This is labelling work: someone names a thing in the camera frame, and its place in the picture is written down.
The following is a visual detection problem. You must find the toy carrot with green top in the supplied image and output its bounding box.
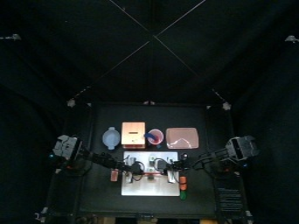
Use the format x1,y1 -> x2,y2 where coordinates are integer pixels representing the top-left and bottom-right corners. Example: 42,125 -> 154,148
178,176 -> 188,201

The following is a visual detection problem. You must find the blue spoon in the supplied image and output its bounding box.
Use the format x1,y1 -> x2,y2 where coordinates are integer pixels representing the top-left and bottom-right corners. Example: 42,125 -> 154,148
144,132 -> 162,144

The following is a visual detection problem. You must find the pink cup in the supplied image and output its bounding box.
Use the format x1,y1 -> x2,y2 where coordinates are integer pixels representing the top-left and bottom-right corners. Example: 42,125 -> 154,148
145,129 -> 164,146

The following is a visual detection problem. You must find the pink square plate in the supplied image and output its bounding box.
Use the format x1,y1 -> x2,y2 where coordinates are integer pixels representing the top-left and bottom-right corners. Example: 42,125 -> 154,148
164,127 -> 200,150

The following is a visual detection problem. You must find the wooden box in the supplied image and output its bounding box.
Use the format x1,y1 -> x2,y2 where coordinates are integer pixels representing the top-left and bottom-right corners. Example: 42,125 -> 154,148
119,122 -> 146,150

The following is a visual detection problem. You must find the light blue bowl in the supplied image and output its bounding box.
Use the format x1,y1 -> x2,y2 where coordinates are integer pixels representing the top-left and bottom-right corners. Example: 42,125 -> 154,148
101,126 -> 121,151

